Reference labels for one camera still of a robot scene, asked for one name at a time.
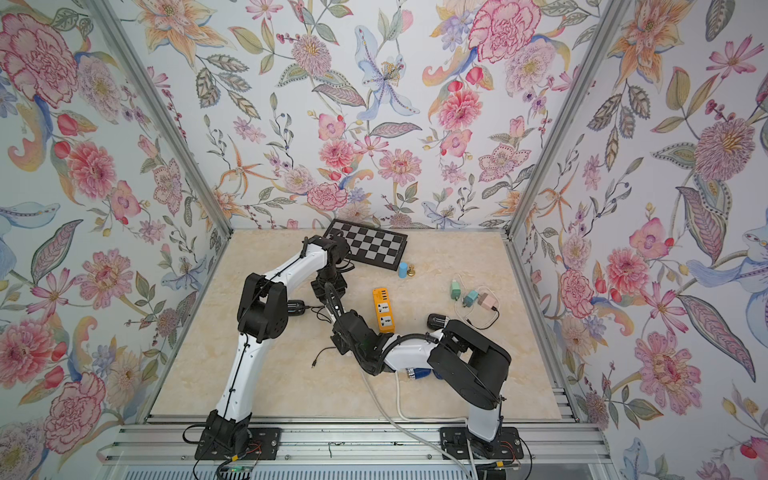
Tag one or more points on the light green USB charger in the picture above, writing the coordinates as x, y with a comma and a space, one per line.
455, 290

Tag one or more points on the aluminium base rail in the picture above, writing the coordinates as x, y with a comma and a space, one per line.
356, 450

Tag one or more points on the black electric shaver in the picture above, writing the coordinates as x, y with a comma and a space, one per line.
436, 321
296, 307

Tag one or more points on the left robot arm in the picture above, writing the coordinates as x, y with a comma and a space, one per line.
262, 316

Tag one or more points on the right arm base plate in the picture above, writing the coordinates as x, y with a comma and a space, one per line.
458, 442

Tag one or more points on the aluminium corner post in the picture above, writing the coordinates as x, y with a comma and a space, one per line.
106, 19
607, 27

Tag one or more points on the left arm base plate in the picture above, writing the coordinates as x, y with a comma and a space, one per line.
255, 443

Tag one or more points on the blue electric shaver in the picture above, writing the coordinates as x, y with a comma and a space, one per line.
418, 373

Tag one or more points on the left aluminium corner post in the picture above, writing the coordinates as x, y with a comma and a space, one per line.
106, 19

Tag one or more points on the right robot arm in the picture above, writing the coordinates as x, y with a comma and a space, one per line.
475, 367

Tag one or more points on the blue cylinder block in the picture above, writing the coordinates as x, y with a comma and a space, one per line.
402, 270

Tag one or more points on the orange power strip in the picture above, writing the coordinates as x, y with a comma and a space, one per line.
383, 310

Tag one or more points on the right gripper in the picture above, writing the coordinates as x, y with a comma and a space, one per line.
338, 340

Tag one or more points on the right aluminium corner post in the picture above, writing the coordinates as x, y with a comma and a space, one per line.
607, 27

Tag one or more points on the teal USB charger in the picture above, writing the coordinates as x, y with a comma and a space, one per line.
470, 298

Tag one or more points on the black white chessboard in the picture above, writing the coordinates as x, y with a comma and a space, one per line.
371, 246

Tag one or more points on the brown charger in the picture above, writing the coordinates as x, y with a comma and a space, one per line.
488, 301

